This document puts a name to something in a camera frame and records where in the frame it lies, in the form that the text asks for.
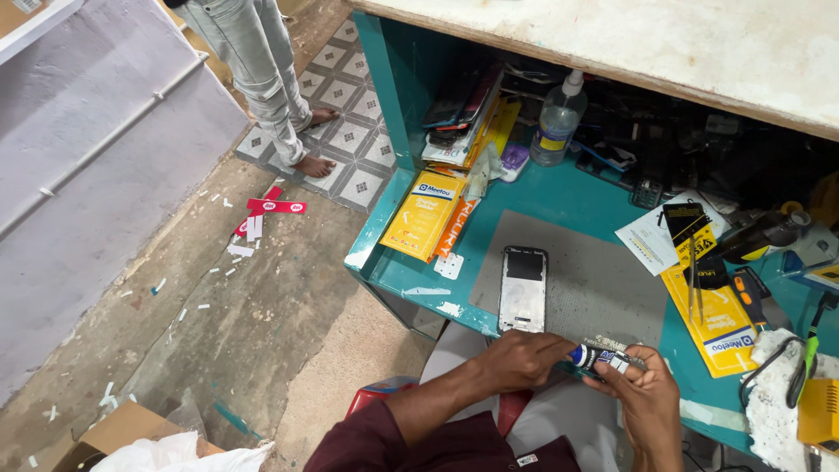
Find silver phone frame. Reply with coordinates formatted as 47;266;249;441
497;246;549;334

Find black cable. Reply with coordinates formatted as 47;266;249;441
738;335;808;409

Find white wall pipe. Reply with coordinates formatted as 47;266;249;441
0;51;210;238

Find black keypad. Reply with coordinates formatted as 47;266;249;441
631;177;665;210

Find white shelf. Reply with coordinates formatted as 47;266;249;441
0;0;85;66

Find grey metal scraper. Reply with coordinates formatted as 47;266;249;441
754;265;795;333

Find orange and black screwdriver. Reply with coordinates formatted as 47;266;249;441
732;271;768;329

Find patterned vinyl floor mat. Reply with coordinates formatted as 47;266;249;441
234;16;398;215

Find teal wooden workbench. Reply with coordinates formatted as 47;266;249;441
343;0;839;461

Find heap of dark phone parts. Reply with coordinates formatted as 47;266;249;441
569;77;839;212

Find purple and white case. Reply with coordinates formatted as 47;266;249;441
499;143;530;184

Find white cloth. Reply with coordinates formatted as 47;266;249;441
743;327;839;472

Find orange packet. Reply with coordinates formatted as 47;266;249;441
433;195;482;260

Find black and yellow packet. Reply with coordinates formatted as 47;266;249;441
662;202;729;291

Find white printed paper sheet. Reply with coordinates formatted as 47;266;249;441
614;191;732;277

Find small white perforated card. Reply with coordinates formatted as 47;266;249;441
433;252;465;281

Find cardboard box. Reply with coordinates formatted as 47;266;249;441
18;399;225;472

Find stack of phones and packets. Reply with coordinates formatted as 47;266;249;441
419;64;523;169

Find yellow device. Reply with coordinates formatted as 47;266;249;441
797;378;839;455

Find crumpled clear plastic wrapper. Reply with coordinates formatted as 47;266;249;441
466;142;506;201

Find grey work mat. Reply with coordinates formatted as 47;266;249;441
468;209;670;350

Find clear spray bottle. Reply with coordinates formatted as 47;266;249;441
529;69;589;167

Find dark glass bottle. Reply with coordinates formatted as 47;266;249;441
717;209;812;266

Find green handled tool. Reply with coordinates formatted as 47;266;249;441
786;294;831;409

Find red label strips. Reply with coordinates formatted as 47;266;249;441
233;185;308;237

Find scattered white paper scraps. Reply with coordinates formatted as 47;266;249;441
26;187;264;468

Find metal tweezers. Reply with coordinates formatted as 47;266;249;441
686;236;706;326

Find person's right hand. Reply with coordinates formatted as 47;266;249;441
582;345;684;453

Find yellow packet with blue label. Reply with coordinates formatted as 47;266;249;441
660;262;760;380
379;171;468;264

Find white plastic bag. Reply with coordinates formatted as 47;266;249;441
88;430;277;472

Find person's left hand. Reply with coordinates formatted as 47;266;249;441
473;330;579;395

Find blue and white glue tube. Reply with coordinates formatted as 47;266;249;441
568;344;648;380

